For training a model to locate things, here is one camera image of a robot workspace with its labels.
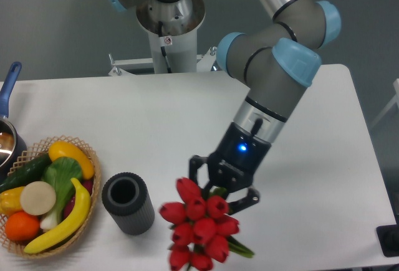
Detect green cucumber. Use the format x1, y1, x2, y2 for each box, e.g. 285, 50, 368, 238
1, 153, 52, 193

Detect blue handled saucepan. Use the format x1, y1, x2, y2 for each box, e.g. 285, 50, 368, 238
1, 62, 27, 182

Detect yellow lemon squash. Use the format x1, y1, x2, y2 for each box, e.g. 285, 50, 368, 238
48, 141, 95, 180

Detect dark red vegetable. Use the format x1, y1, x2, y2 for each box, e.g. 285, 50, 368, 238
63, 179, 94, 219

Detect dark grey ribbed vase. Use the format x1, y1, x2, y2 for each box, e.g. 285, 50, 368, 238
102, 172, 155, 235

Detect orange fruit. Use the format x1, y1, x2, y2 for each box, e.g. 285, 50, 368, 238
4, 211, 40, 242

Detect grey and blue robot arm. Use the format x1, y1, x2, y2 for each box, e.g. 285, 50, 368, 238
110, 0, 341, 214

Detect black device at edge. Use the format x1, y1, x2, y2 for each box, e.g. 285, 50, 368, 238
376, 224, 398, 257

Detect yellow bell pepper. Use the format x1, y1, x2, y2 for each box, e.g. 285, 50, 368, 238
1, 186, 25, 216

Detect yellow banana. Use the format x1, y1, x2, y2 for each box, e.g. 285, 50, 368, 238
24, 178, 91, 254

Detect white frame at right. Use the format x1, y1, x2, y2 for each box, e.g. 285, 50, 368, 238
370, 79, 398, 131

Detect green bok choy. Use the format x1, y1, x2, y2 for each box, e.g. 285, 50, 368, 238
40, 157, 82, 232

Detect red tulip bouquet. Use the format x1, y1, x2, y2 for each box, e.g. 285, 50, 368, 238
158, 178, 254, 270

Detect beige round disc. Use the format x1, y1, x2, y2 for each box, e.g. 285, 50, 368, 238
19, 181, 56, 216

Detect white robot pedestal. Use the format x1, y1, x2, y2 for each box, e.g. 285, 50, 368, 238
108, 0, 220, 76

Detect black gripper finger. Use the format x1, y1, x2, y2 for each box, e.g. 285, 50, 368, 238
188, 155, 208, 186
228, 186, 260, 215

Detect woven wicker basket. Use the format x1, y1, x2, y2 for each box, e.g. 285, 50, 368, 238
1, 135, 101, 259

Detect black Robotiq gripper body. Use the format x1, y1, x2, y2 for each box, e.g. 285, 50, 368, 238
207, 121, 271, 193

